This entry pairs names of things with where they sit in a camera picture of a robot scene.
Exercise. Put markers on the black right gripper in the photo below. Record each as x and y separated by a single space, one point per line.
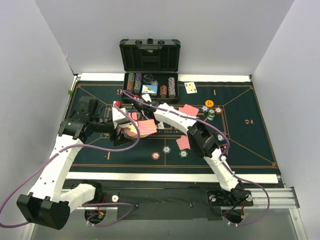
139 105

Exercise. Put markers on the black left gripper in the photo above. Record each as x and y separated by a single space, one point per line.
120 135

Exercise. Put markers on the red card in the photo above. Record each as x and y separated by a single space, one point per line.
134 116
189 110
183 143

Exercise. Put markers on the red playing card deck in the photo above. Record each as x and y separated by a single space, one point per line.
145 127

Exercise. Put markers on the red poker chip stack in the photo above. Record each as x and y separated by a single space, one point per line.
155 156

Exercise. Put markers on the blue poker chip stack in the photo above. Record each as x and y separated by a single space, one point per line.
166 149

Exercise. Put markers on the face-up card seat one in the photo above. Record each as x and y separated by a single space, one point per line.
190 88

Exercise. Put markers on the blue chips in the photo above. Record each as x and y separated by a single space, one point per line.
204 109
220 137

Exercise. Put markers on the green poker chip stack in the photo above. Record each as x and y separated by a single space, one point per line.
183 154

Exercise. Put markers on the orange big blind button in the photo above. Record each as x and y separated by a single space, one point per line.
209 103

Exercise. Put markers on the red triangular dealer button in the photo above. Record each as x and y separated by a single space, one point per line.
224 149

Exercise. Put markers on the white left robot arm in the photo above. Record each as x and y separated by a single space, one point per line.
45 204

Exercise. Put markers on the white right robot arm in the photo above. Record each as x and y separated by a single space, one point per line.
203 142

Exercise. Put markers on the blue card box in case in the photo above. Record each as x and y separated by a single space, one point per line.
149 89

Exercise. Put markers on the orange chips in case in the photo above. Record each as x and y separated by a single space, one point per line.
163 91

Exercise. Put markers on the purple green chips in case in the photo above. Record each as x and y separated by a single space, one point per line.
137 83

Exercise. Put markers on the black round button in case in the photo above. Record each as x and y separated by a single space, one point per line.
147 78

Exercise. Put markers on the green red chips in case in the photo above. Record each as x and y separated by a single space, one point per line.
130 82

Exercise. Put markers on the lilac chips in case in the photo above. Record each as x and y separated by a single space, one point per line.
171 87

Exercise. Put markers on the black poker chip case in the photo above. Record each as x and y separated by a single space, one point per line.
158 57

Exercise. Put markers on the green poker table mat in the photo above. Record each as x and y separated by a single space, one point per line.
241 121

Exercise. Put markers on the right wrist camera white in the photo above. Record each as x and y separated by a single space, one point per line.
146 97

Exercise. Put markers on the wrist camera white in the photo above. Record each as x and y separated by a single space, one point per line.
146 97
117 117

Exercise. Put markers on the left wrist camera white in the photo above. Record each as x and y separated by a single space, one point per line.
117 117

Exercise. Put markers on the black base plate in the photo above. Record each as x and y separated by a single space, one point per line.
176 201

